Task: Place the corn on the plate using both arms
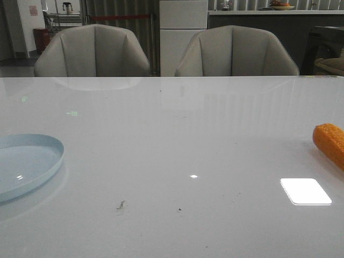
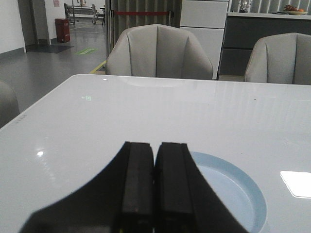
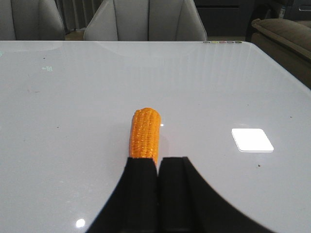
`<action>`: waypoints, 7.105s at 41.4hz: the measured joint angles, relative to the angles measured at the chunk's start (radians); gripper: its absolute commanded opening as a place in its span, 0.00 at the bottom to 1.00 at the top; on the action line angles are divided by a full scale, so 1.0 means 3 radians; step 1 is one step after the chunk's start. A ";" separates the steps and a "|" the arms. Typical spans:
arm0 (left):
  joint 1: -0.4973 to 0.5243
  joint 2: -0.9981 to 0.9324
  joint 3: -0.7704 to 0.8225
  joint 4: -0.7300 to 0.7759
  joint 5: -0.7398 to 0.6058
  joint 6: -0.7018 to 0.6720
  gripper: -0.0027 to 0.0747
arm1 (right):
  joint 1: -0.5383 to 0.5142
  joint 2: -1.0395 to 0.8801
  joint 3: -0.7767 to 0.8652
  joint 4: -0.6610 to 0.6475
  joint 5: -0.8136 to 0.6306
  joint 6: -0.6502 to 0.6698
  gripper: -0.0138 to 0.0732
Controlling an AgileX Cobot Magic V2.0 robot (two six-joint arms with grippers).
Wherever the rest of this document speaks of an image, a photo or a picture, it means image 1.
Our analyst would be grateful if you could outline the light blue round plate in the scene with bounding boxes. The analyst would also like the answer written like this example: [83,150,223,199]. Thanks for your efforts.
[1,134,65,202]

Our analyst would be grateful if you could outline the orange corn cob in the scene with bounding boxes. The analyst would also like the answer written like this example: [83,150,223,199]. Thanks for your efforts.
[312,124,343,170]

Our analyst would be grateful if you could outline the grey upholstered chair right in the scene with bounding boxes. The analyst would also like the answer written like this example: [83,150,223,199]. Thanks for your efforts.
[175,25,299,77]

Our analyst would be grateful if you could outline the grey upholstered chair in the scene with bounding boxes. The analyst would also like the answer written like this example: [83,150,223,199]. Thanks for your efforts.
[175,25,299,77]
[34,24,151,77]

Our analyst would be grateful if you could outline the white cabinet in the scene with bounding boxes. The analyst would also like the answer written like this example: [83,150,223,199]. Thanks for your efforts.
[159,1,208,77]

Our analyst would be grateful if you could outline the grey upholstered chair left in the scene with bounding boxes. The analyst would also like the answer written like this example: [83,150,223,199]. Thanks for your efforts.
[34,24,151,77]

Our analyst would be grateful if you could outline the red barrier belt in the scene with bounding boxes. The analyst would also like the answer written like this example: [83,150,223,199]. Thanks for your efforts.
[90,14,151,21]

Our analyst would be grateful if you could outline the grey counter with white top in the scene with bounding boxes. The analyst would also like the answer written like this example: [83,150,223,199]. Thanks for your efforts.
[208,10,343,71]

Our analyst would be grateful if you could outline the red trash bin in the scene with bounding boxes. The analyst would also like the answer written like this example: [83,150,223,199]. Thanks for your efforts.
[33,27,50,54]

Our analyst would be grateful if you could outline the fruit bowl on counter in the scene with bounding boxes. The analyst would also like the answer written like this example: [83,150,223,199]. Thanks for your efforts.
[270,0,295,11]

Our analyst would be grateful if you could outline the dark armchair with cushion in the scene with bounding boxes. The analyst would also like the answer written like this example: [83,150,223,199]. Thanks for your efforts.
[300,26,343,75]

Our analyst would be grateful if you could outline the barrier post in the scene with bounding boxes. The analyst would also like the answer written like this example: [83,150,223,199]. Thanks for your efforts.
[150,13,157,76]

